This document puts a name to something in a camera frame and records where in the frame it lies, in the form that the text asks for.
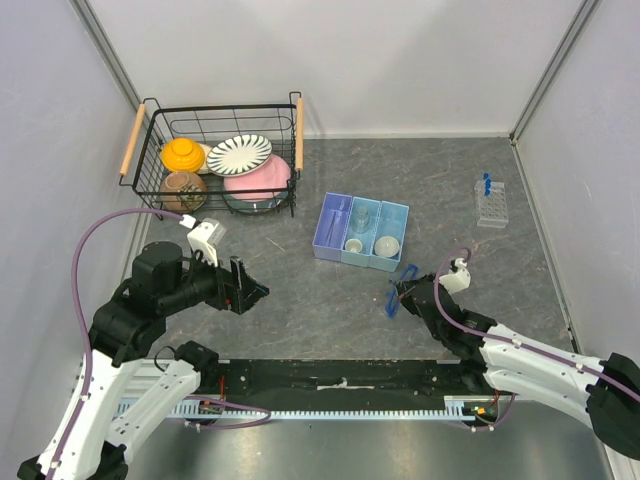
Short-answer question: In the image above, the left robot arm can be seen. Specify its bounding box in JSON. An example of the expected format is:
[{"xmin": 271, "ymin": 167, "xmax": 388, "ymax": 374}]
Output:
[{"xmin": 17, "ymin": 242, "xmax": 269, "ymax": 479}]

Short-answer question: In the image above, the pink plate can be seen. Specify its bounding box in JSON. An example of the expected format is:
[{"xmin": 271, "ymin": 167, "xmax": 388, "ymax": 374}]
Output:
[{"xmin": 223, "ymin": 154, "xmax": 291, "ymax": 202}]

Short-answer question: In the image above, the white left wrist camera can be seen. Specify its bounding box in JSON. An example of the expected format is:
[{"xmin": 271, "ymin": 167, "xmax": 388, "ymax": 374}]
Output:
[{"xmin": 179, "ymin": 215, "xmax": 227, "ymax": 267}]

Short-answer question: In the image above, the clear glass jar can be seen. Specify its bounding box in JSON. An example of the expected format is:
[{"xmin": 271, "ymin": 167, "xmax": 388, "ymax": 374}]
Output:
[{"xmin": 351, "ymin": 205, "xmax": 372, "ymax": 235}]

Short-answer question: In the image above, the light blue cable duct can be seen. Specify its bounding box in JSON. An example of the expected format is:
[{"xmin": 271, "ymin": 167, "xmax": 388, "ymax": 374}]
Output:
[{"xmin": 167, "ymin": 398, "xmax": 498, "ymax": 421}]

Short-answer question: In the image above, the brown ceramic bowl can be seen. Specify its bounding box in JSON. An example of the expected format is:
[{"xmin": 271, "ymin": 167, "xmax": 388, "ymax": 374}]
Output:
[{"xmin": 159, "ymin": 171, "xmax": 207, "ymax": 213}]

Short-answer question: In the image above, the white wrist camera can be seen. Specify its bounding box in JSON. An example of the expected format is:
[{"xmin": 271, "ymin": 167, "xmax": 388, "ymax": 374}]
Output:
[
  {"xmin": 179, "ymin": 215, "xmax": 227, "ymax": 267},
  {"xmin": 439, "ymin": 257, "xmax": 471, "ymax": 295}
]

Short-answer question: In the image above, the light blue front bin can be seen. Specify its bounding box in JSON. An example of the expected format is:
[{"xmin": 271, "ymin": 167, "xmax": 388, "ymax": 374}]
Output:
[{"xmin": 368, "ymin": 201, "xmax": 409, "ymax": 272}]

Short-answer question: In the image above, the black wire basket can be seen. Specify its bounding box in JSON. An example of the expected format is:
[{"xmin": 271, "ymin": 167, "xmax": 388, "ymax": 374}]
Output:
[{"xmin": 119, "ymin": 91, "xmax": 304, "ymax": 215}]

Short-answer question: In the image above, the white dome lid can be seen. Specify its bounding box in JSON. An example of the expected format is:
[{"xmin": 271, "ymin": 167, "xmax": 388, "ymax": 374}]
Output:
[{"xmin": 374, "ymin": 235, "xmax": 400, "ymax": 258}]

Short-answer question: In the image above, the clear acrylic tube rack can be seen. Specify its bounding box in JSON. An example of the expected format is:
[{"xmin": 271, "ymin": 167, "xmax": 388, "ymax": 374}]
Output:
[{"xmin": 474, "ymin": 180, "xmax": 509, "ymax": 229}]

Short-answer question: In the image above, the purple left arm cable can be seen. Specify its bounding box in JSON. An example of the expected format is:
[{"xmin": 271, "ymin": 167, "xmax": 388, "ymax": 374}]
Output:
[{"xmin": 49, "ymin": 209, "xmax": 186, "ymax": 471}]

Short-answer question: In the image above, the cream bowl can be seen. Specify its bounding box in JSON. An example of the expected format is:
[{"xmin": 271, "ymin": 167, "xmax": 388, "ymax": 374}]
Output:
[{"xmin": 197, "ymin": 143, "xmax": 212, "ymax": 175}]

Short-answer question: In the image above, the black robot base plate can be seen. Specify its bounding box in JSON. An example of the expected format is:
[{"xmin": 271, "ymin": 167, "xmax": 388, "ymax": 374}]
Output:
[{"xmin": 195, "ymin": 359, "xmax": 495, "ymax": 411}]

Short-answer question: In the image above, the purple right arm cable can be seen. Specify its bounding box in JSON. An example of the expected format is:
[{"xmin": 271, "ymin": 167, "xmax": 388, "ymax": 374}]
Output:
[{"xmin": 432, "ymin": 248, "xmax": 606, "ymax": 376}]

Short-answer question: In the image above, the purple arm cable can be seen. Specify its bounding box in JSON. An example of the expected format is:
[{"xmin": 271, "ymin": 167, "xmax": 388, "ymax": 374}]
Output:
[
  {"xmin": 49, "ymin": 209, "xmax": 186, "ymax": 471},
  {"xmin": 432, "ymin": 248, "xmax": 606, "ymax": 376}
]

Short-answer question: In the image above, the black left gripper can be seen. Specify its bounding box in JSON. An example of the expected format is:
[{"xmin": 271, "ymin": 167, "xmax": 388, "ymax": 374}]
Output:
[{"xmin": 161, "ymin": 244, "xmax": 270, "ymax": 314}]

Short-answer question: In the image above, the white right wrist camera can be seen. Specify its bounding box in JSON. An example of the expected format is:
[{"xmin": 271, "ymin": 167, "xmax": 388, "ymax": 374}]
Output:
[{"xmin": 439, "ymin": 257, "xmax": 471, "ymax": 295}]

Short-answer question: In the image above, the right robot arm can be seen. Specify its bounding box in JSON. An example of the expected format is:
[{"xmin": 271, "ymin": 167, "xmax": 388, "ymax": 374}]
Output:
[{"xmin": 396, "ymin": 274, "xmax": 639, "ymax": 460}]

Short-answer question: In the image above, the small white cup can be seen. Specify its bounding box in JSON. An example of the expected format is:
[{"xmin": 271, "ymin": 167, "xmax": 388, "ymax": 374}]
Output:
[{"xmin": 344, "ymin": 238, "xmax": 363, "ymax": 253}]

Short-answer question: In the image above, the yellow bowl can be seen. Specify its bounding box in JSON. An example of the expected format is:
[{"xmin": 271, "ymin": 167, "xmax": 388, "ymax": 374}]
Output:
[{"xmin": 161, "ymin": 137, "xmax": 203, "ymax": 173}]

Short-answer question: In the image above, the striped white plate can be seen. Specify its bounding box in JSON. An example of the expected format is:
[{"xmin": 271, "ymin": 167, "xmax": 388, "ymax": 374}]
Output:
[{"xmin": 207, "ymin": 134, "xmax": 273, "ymax": 178}]

